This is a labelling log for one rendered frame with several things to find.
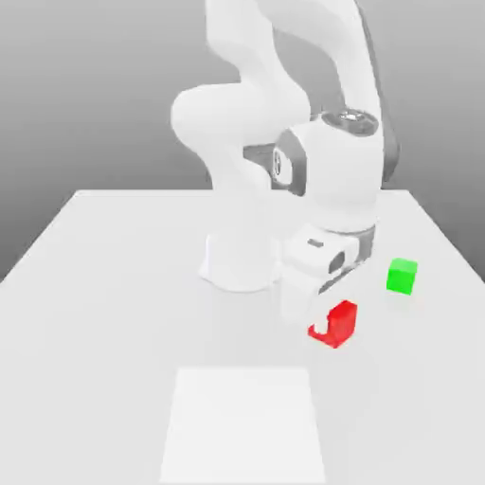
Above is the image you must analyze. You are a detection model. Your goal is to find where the small green cube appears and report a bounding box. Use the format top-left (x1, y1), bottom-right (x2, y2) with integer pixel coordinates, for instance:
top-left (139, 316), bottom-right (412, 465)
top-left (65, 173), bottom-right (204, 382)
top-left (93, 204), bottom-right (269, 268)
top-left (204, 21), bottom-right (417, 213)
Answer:
top-left (386, 258), bottom-right (420, 296)

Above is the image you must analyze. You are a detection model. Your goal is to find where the small red cube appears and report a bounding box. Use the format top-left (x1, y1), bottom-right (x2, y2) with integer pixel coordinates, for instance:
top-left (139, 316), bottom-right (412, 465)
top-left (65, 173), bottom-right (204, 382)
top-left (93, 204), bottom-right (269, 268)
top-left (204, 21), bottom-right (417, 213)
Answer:
top-left (307, 299), bottom-right (358, 350)

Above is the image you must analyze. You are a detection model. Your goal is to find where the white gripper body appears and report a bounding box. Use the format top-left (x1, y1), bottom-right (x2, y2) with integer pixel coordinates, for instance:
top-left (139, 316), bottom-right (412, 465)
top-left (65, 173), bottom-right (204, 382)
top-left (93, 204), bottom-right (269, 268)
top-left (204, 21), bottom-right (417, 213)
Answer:
top-left (278, 262), bottom-right (360, 331)

